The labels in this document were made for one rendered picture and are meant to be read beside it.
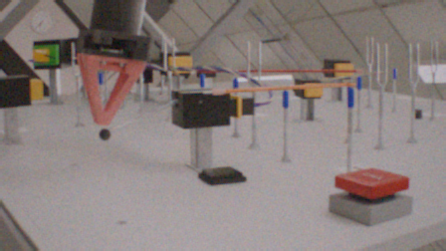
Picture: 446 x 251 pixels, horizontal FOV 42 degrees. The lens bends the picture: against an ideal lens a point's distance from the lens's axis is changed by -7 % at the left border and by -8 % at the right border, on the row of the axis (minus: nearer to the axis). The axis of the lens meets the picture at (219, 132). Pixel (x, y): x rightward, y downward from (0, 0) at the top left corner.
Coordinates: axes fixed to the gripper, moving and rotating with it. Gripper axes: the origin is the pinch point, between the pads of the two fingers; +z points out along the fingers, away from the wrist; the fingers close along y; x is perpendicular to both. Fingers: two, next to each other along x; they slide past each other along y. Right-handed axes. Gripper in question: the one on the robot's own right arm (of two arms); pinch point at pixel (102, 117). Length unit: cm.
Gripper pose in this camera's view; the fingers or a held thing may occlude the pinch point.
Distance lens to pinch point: 67.9
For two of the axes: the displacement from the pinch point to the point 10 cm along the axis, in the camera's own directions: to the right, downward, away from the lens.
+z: -1.4, 9.8, 1.1
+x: -9.1, -0.9, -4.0
